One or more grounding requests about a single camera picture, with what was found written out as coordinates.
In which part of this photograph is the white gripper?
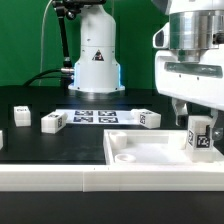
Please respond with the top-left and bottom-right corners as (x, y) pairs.
(153, 26), (224, 140)

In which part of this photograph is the white square tabletop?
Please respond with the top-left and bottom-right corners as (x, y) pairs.
(102, 128), (224, 166)

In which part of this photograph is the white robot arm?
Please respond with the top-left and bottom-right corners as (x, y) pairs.
(69, 0), (224, 118)

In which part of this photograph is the printed marker sheet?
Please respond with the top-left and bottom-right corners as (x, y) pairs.
(57, 109), (138, 125)

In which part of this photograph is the white obstacle fence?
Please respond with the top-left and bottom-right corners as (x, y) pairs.
(0, 164), (224, 192)

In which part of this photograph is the white part left edge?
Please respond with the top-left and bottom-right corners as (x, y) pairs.
(0, 130), (3, 150)

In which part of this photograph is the black cable bundle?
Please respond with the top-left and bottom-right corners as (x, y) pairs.
(23, 68), (75, 87)

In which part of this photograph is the black camera stand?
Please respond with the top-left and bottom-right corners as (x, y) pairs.
(52, 0), (107, 68)

